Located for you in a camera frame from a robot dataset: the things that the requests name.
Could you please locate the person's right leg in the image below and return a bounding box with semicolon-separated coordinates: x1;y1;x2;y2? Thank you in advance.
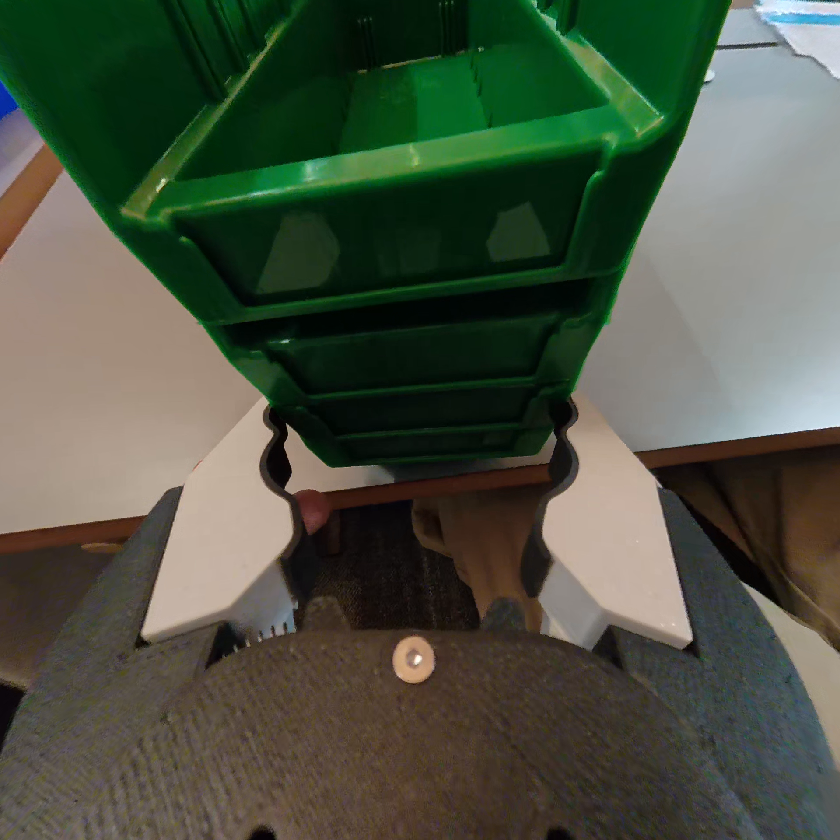
669;446;840;664

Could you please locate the person's left leg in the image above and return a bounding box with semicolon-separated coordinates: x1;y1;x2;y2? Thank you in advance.
413;492;546;631

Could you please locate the white instruction paper sheet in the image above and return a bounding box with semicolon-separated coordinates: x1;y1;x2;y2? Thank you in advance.
755;0;840;74

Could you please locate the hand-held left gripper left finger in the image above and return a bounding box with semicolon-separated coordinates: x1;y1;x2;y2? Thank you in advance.
140;400;317;649

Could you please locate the person's left hand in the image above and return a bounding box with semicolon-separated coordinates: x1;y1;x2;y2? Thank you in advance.
192;458;330;534

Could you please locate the green plastic bin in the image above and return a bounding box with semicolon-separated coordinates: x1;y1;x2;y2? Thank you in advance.
266;377;578;437
0;0;732;324
285;416;562;468
197;266;634;404

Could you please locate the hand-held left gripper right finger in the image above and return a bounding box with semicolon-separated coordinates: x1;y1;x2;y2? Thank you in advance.
521;397;696;652

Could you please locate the person's leg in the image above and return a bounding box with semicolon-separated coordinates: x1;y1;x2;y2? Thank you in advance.
669;446;840;664
413;492;546;631

